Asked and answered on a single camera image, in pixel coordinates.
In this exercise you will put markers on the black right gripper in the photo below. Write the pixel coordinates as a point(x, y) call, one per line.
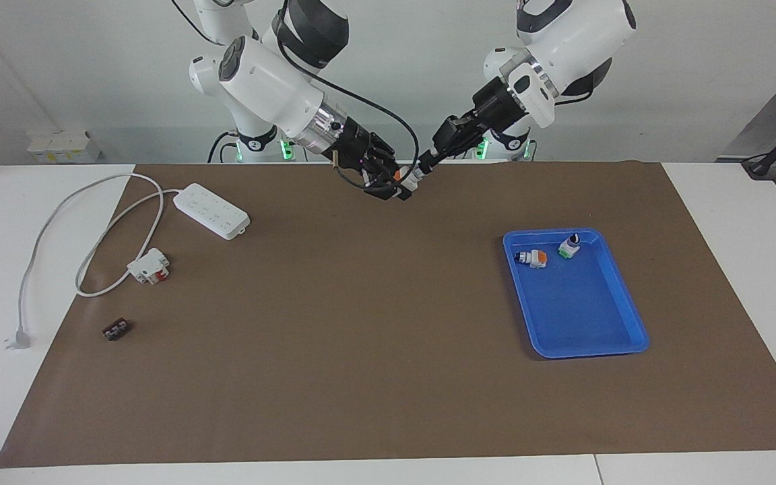
point(358, 145)

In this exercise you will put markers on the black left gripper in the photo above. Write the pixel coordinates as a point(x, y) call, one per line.
point(479, 121)

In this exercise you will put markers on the orange white selector switch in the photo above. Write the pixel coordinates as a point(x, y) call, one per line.
point(416, 179)
point(535, 259)

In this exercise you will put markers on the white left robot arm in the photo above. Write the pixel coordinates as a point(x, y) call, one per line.
point(576, 40)

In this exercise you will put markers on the brown table mat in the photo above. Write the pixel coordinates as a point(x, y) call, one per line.
point(361, 337)

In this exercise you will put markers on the white power strip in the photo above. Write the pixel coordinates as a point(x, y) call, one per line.
point(216, 212)

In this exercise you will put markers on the blue plastic tray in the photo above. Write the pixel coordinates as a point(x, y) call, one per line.
point(576, 310)

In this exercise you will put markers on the white red circuit breaker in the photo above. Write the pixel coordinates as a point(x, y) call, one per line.
point(149, 266)

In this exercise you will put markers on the small black terminal block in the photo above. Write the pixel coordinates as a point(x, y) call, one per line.
point(117, 330)

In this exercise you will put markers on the white boxes stack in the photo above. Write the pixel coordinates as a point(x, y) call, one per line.
point(65, 147)

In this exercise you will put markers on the green white selector switch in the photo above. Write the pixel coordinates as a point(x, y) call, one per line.
point(568, 248)

